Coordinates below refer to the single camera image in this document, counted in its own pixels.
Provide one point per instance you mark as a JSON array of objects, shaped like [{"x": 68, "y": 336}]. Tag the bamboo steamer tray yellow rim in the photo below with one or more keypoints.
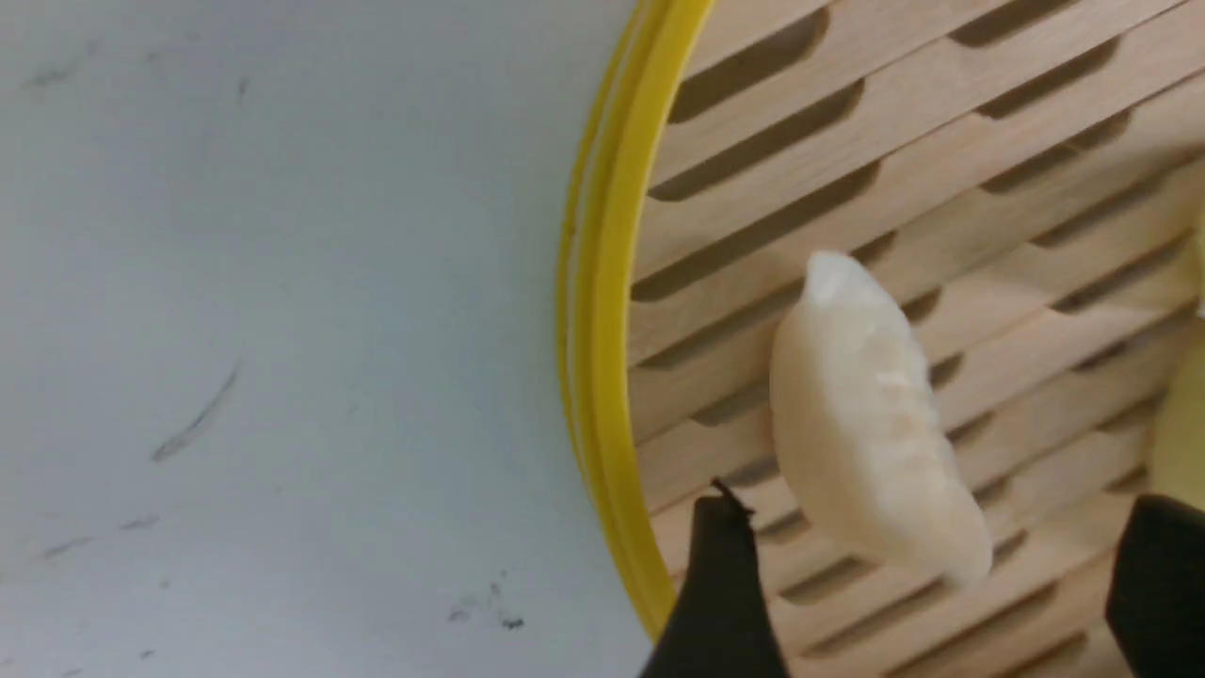
[{"x": 1022, "y": 176}]

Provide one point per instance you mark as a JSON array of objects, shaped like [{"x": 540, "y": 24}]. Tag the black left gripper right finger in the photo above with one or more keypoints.
[{"x": 1155, "y": 607}]

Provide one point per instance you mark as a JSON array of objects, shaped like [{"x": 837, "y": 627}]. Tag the pale green dumpling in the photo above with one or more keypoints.
[{"x": 1176, "y": 459}]

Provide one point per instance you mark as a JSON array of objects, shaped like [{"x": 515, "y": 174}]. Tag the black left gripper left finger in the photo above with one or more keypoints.
[{"x": 720, "y": 624}]

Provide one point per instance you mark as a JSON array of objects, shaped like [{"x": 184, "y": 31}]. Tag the white dumpling bottom edge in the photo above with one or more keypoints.
[{"x": 857, "y": 434}]

